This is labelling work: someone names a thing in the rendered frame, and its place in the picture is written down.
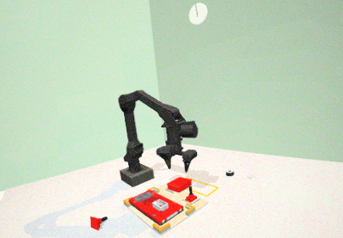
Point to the small black toy tyre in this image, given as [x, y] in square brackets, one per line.
[229, 173]

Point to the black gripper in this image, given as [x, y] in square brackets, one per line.
[187, 155]

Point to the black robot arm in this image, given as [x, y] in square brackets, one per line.
[168, 113]

